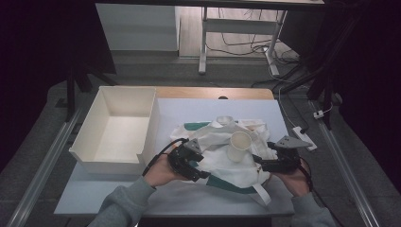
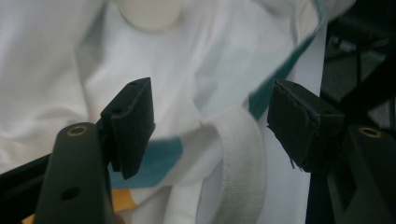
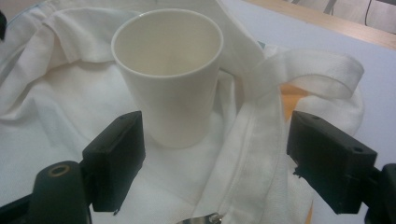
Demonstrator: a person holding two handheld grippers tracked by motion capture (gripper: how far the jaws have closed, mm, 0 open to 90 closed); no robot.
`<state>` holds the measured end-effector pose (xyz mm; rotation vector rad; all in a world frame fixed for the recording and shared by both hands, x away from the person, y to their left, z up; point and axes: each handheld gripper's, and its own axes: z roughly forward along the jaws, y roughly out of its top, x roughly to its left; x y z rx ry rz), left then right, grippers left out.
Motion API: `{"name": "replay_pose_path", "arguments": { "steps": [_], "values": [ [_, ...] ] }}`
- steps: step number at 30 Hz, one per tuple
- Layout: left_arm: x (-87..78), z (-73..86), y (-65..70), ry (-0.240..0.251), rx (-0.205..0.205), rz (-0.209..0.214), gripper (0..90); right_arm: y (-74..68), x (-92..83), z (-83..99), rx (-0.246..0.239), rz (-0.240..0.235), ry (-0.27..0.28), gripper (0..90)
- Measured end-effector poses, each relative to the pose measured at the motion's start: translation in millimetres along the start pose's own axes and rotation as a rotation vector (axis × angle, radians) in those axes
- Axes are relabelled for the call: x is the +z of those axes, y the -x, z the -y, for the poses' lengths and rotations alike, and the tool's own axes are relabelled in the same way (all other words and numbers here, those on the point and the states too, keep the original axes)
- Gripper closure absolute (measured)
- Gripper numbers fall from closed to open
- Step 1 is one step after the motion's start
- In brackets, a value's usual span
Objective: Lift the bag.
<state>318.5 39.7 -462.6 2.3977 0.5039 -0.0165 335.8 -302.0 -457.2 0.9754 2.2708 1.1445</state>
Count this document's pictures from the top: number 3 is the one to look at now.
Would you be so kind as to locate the white tote bag coloured blobs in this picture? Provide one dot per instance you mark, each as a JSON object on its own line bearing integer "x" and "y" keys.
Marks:
{"x": 46, "y": 140}

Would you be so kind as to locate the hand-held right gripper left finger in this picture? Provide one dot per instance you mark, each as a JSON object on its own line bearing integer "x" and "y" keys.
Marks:
{"x": 115, "y": 161}

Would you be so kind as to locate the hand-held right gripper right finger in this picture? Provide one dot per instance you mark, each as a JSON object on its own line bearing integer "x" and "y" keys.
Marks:
{"x": 333, "y": 168}

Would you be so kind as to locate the clear plastic cup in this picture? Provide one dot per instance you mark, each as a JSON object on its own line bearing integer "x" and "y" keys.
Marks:
{"x": 174, "y": 105}

